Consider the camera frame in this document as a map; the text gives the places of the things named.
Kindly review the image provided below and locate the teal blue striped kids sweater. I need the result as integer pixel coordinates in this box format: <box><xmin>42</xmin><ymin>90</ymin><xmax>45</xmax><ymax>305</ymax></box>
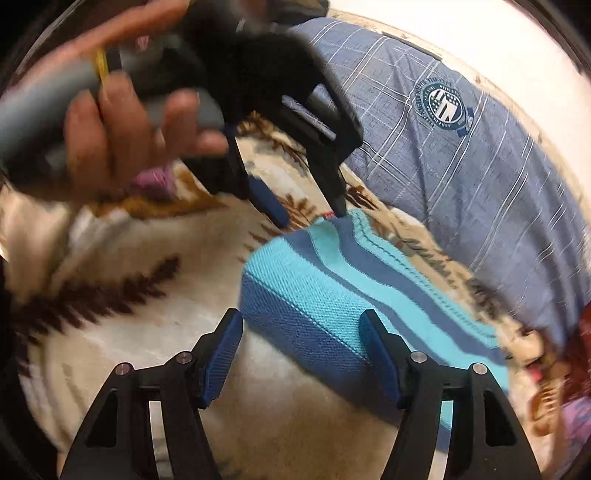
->
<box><xmin>239</xmin><ymin>209</ymin><xmax>510</xmax><ymax>425</ymax></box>

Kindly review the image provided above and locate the person's left hand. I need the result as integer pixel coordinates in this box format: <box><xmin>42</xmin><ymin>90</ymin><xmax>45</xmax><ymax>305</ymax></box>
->
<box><xmin>17</xmin><ymin>1</ymin><xmax>228</xmax><ymax>204</ymax></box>

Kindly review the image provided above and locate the purple floral garment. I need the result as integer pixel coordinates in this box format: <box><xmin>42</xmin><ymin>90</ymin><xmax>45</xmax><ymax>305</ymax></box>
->
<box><xmin>562</xmin><ymin>397</ymin><xmax>591</xmax><ymax>467</ymax></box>

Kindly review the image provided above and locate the pink floral garment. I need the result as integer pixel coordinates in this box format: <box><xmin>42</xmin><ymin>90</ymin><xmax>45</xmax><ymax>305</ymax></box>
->
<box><xmin>127</xmin><ymin>164</ymin><xmax>176</xmax><ymax>201</ymax></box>

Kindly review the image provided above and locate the blue plaid pillow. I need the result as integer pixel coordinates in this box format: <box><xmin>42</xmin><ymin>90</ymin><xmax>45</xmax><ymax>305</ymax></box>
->
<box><xmin>294</xmin><ymin>18</ymin><xmax>590</xmax><ymax>347</ymax></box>

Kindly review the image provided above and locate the dark red plastic bag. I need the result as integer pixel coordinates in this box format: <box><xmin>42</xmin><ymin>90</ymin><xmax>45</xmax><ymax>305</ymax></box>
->
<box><xmin>563</xmin><ymin>304</ymin><xmax>591</xmax><ymax>403</ymax></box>

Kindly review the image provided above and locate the beige leaf pattern blanket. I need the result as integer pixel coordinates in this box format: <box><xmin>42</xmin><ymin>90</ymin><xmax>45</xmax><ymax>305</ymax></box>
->
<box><xmin>1</xmin><ymin>165</ymin><xmax>568</xmax><ymax>479</ymax></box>

